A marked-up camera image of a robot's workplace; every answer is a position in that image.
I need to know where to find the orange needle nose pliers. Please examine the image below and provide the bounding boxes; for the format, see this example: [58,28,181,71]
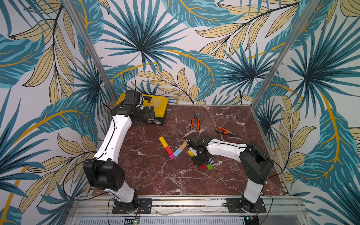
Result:
[216,127,237,136]

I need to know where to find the orange groove joint pliers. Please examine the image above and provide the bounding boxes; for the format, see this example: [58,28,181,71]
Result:
[190,111,201,132]

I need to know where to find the silver aluminium corner post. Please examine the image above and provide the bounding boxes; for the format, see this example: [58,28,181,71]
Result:
[250,0,320,110]

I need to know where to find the natural wood block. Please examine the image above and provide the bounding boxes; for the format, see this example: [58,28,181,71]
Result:
[179,141,188,151]

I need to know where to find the yellow short block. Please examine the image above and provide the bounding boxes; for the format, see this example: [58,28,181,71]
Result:
[159,136,168,148]

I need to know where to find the yellow black toolbox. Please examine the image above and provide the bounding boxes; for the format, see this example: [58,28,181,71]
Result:
[112,93,168,125]

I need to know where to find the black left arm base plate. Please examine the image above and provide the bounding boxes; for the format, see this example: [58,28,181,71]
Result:
[112,198,152,215]

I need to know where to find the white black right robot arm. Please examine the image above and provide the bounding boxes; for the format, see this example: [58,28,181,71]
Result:
[186,137,274,213]

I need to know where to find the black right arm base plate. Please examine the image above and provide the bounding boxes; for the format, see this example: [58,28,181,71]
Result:
[223,198,267,214]

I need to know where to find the yellow long block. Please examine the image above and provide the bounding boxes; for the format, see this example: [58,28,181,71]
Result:
[187,151,195,157]

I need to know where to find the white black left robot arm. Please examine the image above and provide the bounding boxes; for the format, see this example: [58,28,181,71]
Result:
[83,91,155,212]

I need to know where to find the aluminium front rail frame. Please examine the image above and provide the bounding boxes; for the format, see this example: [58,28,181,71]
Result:
[65,195,311,225]

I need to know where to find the silver left corner post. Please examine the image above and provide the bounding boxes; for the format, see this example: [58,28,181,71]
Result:
[63,0,119,103]

